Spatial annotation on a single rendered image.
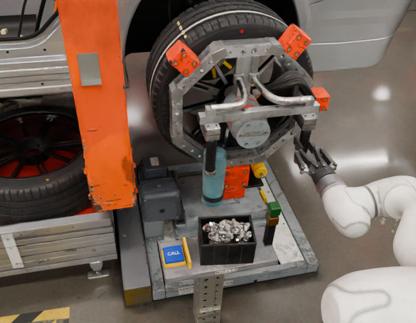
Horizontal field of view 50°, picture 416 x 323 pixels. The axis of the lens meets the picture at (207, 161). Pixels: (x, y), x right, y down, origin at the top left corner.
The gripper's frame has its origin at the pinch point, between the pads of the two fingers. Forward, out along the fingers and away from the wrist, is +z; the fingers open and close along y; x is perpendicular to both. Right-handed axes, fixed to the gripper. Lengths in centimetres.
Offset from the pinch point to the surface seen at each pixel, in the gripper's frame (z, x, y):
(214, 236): -14.1, -26.1, -34.8
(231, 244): -18.3, -26.5, -29.5
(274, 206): -11.8, -17.0, -12.6
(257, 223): 23, -66, -2
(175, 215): 27, -56, -42
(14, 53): 65, 10, -101
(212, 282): -16, -50, -35
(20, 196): 29, -35, -106
